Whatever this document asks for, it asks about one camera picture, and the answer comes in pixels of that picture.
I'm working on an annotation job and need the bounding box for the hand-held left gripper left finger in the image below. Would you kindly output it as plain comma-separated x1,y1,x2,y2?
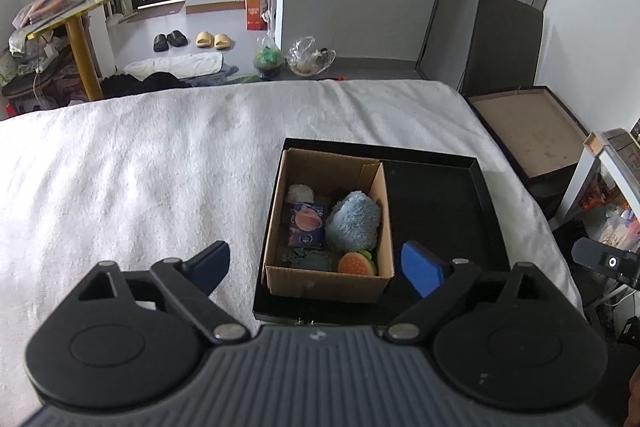
75,241,251,344

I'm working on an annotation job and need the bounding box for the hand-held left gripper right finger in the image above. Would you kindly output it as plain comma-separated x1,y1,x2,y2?
387,241,563,344

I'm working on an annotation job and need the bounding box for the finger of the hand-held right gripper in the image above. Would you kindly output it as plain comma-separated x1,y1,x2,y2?
571,238,640,290

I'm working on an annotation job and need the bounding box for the black shallow tray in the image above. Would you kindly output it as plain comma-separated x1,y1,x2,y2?
252,137,512,327

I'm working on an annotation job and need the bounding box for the burger plush toy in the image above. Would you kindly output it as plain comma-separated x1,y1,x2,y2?
337,249,378,277

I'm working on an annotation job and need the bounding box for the blue-grey fluffy plush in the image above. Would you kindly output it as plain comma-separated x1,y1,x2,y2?
326,190,383,254

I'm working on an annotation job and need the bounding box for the brown cardboard box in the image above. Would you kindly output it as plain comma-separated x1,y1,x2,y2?
262,148,396,304

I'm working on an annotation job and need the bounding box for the blue snack packet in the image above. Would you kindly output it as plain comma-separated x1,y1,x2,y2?
287,202,327,249

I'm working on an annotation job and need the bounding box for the white storage shelf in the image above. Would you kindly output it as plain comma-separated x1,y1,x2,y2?
555,127,640,253

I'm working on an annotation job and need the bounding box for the white blanket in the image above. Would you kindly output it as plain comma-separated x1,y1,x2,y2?
0,79,583,427

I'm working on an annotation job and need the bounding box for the black tray with brown bottom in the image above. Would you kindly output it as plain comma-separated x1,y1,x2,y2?
465,87,591,198

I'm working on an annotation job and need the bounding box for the blue cloth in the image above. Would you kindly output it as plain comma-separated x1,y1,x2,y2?
192,64,241,86

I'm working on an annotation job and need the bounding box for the dark clothes pile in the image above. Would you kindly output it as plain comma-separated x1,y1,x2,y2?
100,72,193,98

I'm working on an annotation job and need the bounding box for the white towel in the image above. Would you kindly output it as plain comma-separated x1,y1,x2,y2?
124,52,224,78

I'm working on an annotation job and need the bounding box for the green plastic bag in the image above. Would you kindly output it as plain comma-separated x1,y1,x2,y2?
252,34,286,80

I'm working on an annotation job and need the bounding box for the clear plastic bag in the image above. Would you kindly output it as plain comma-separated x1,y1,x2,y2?
287,36,337,76

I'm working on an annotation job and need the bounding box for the dark grey panel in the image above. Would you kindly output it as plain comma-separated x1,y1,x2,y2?
460,0,545,95

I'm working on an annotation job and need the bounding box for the yellow round table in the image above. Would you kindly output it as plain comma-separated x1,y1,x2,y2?
25,0,137,102

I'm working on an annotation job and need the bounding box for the orange cardboard box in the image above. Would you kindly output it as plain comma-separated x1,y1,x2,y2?
245,0,271,32

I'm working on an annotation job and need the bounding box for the clutter pile under table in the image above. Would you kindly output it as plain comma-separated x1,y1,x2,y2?
0,27,76,110

